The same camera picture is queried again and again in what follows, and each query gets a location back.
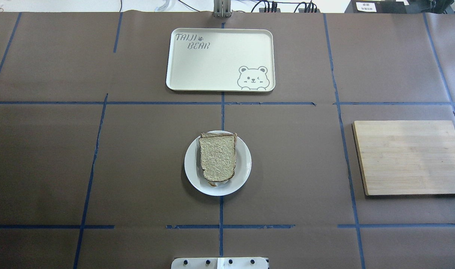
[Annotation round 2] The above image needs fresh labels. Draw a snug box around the bread slice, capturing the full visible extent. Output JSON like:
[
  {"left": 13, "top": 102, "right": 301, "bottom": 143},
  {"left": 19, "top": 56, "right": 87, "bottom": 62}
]
[
  {"left": 201, "top": 132, "right": 238, "bottom": 186},
  {"left": 198, "top": 134, "right": 237, "bottom": 183}
]

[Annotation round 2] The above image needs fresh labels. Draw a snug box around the cream bear tray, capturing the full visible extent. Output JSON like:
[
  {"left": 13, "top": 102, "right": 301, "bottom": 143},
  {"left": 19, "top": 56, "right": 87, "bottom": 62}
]
[{"left": 166, "top": 28, "right": 276, "bottom": 92}]

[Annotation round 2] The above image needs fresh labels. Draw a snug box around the wooden cutting board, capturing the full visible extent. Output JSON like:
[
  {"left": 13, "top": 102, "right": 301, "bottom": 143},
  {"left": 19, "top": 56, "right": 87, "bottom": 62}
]
[{"left": 352, "top": 120, "right": 455, "bottom": 196}]

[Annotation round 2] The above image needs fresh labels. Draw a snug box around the aluminium frame post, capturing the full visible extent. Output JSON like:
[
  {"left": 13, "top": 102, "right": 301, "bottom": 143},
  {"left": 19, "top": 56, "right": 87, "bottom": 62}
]
[{"left": 213, "top": 0, "right": 232, "bottom": 18}]

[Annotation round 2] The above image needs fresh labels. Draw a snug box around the black box with label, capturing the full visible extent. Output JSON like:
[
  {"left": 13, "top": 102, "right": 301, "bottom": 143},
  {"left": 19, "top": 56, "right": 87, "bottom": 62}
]
[{"left": 344, "top": 0, "right": 407, "bottom": 14}]

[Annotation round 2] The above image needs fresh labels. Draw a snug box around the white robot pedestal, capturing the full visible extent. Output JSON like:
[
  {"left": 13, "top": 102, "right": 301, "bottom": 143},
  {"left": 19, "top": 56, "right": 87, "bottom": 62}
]
[{"left": 171, "top": 257, "right": 270, "bottom": 269}]

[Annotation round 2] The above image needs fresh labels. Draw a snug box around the white round plate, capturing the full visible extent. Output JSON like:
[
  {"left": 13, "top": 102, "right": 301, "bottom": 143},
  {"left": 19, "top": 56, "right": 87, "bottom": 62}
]
[{"left": 184, "top": 130, "right": 252, "bottom": 196}]

